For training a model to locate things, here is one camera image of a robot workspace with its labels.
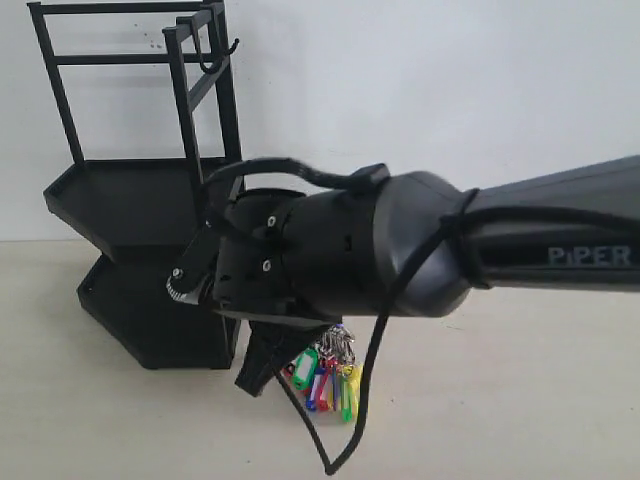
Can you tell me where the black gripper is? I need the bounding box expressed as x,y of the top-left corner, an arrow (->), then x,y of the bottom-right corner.
211,188 -> 342,397

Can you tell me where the colourful key tag bunch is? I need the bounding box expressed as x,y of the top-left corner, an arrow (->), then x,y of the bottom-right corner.
281,324 -> 363,423

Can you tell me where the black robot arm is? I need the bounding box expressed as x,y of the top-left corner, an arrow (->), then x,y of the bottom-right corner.
210,156 -> 639,396

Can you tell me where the black two-tier metal rack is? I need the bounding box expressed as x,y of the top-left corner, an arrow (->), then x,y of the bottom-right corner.
29,1 -> 243,370

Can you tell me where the black metal hook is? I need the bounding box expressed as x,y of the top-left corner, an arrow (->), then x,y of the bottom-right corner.
175,14 -> 221,77
203,1 -> 239,57

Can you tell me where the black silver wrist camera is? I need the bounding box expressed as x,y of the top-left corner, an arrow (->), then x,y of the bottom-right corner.
166,221 -> 220,305

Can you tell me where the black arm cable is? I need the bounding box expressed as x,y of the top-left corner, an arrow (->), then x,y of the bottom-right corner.
202,156 -> 481,476

